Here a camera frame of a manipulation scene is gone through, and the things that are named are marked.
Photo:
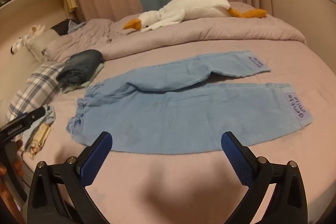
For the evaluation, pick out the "plaid pillow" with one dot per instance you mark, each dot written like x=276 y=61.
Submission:
x=36 y=87

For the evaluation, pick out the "small black white plush toy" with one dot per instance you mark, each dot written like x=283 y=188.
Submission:
x=15 y=45

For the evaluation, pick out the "person's left hand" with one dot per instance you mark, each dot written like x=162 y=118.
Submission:
x=18 y=167

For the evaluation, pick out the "white goose plush toy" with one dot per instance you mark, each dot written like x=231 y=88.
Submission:
x=194 y=5

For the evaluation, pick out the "dark garment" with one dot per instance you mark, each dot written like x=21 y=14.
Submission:
x=61 y=26

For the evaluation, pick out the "pink bed sheet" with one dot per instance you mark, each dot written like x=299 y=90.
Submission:
x=168 y=187

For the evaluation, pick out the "light blue denim pants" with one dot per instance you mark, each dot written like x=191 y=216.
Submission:
x=170 y=119

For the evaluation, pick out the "blue checked shirt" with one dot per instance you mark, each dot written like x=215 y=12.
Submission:
x=76 y=26

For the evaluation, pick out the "folded dark blue jeans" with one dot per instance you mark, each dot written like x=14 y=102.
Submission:
x=78 y=66

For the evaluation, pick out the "folded light green cloth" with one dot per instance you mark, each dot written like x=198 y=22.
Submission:
x=95 y=72

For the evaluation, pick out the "cream pillow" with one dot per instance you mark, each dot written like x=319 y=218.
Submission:
x=44 y=40

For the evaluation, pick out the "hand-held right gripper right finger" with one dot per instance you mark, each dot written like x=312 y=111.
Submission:
x=236 y=161

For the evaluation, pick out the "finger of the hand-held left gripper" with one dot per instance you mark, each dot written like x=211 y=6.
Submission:
x=36 y=112

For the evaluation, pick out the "pink duvet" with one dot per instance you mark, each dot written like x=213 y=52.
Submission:
x=210 y=29

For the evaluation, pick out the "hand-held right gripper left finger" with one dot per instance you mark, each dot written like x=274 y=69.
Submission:
x=95 y=158

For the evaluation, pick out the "pile of pale clothes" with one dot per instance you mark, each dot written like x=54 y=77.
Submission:
x=39 y=134

